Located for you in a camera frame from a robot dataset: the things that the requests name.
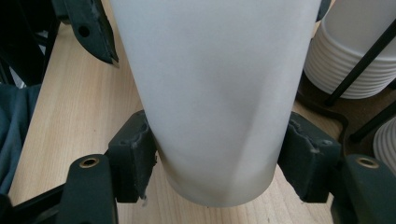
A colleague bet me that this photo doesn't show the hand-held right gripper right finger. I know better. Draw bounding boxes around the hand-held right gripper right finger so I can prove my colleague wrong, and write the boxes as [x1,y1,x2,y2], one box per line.
[276,111,343,203]

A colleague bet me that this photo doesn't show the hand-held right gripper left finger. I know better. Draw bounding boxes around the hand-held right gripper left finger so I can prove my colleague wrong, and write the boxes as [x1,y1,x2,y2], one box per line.
[106,109,159,204]

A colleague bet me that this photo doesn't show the stack of white cups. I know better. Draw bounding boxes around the stack of white cups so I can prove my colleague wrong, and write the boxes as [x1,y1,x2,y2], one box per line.
[372,117,396,176]
[303,0,396,101]

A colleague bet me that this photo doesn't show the frosted white cup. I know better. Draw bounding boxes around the frosted white cup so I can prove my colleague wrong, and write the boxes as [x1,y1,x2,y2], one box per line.
[108,0,323,208]

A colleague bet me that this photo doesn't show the black metal stand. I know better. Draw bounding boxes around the black metal stand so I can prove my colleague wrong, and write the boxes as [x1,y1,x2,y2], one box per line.
[0,0,62,88]

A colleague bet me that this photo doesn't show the blue-grey cloth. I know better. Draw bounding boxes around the blue-grey cloth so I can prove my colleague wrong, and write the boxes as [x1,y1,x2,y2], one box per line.
[0,83,43,196]

